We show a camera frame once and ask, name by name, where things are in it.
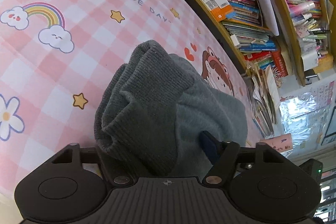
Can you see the white wooden bookshelf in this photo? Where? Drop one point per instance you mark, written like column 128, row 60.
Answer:
column 303, row 32

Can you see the pink checkered tablecloth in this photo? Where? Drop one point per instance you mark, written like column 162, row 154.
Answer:
column 58, row 56

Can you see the lower orange white box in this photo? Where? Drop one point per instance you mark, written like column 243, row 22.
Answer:
column 214, row 10

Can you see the stack of papers and books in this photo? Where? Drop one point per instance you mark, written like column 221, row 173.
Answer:
column 264, row 98

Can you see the grey sweatshirt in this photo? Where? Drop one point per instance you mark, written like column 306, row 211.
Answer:
column 154, row 109

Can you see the white foam tube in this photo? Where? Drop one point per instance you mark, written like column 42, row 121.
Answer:
column 269, row 16

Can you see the orange white box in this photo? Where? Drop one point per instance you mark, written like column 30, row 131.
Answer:
column 223, row 10
column 214, row 10

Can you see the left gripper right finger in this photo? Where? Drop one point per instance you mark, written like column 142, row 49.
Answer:
column 222, row 155

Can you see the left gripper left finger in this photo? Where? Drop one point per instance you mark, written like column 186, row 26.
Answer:
column 114, row 171

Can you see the upper orange white box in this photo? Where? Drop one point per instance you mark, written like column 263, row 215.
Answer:
column 223, row 10

